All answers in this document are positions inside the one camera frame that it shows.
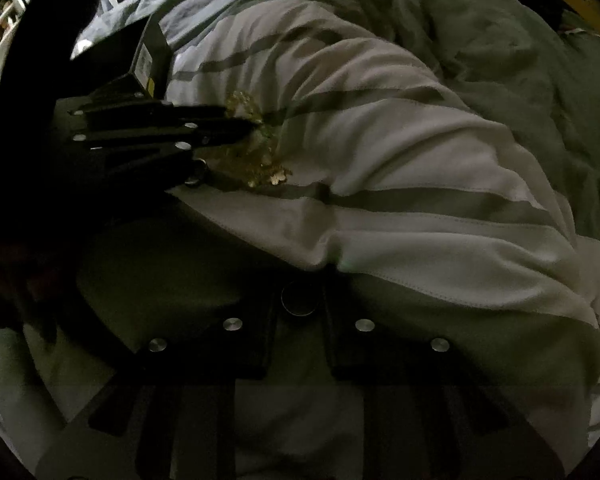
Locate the black jewelry box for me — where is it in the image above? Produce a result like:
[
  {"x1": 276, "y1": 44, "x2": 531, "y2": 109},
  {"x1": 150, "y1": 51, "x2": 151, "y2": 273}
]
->
[{"x1": 64, "y1": 16, "x2": 173, "y2": 101}]

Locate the grey white striped duvet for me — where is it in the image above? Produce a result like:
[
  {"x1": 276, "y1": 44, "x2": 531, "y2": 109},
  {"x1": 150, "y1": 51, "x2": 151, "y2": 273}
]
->
[{"x1": 0, "y1": 0, "x2": 600, "y2": 479}]

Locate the yellow crystal bead bracelet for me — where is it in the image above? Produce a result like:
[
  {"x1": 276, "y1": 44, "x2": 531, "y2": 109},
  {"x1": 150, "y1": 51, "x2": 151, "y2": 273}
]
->
[{"x1": 199, "y1": 89, "x2": 294, "y2": 189}]

